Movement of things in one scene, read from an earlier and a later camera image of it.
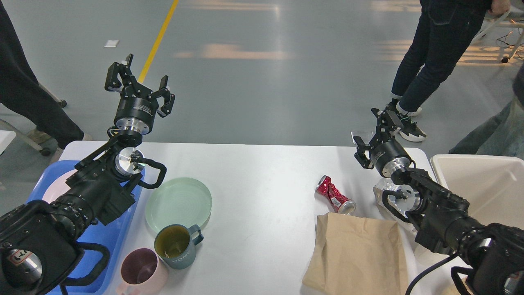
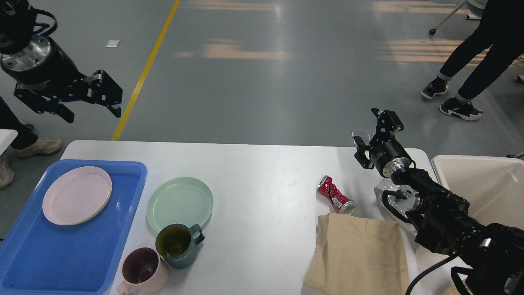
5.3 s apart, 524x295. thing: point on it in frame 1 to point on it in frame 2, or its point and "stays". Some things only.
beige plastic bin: [493, 185] stays
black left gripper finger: [169, 98] to [41, 103]
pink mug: [141, 273] stays
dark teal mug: [175, 245] stays
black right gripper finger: [387, 122] stays
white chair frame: [498, 21] to [475, 9]
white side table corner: [6, 137] stays
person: [444, 29] to [502, 26]
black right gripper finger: [360, 155] stays
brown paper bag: [356, 255] stays
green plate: [181, 201] stays
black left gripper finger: [112, 83] to [100, 88]
